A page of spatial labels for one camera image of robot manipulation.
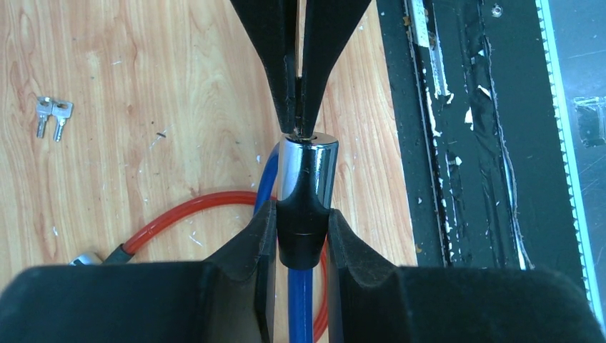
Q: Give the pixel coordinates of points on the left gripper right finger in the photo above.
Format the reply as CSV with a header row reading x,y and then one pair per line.
x,y
371,299

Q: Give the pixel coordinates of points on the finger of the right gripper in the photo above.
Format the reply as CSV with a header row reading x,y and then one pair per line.
x,y
271,27
327,29

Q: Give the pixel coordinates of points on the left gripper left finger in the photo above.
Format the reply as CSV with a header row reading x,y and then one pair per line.
x,y
227,297

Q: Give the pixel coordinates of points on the red cable lock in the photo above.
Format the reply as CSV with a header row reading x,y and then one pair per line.
x,y
219,199

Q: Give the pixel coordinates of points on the blue cable lock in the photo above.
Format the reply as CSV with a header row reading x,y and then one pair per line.
x,y
301,172

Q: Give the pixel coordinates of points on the blue lock silver keys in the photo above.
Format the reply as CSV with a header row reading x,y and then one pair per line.
x,y
297,116

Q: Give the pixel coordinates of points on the aluminium frame rail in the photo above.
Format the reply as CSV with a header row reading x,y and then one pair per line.
x,y
574,43

